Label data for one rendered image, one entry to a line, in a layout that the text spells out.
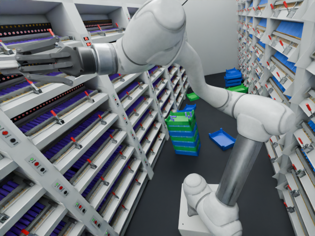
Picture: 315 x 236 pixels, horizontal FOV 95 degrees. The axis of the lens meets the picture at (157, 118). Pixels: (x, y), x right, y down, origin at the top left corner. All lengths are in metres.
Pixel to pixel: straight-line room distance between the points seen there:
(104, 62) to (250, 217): 1.48
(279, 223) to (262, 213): 0.11
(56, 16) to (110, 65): 0.91
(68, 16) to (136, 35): 0.93
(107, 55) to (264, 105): 0.59
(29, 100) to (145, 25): 0.74
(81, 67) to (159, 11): 0.26
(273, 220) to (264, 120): 1.03
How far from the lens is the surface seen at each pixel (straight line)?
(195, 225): 1.20
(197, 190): 1.00
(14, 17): 1.31
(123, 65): 0.47
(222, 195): 0.89
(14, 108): 0.93
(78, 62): 0.48
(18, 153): 0.93
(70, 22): 1.27
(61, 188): 1.05
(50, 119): 1.05
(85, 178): 1.16
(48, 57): 0.48
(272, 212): 1.61
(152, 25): 0.34
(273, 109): 0.69
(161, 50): 0.36
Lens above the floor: 1.40
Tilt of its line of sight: 28 degrees down
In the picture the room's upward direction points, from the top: 19 degrees counter-clockwise
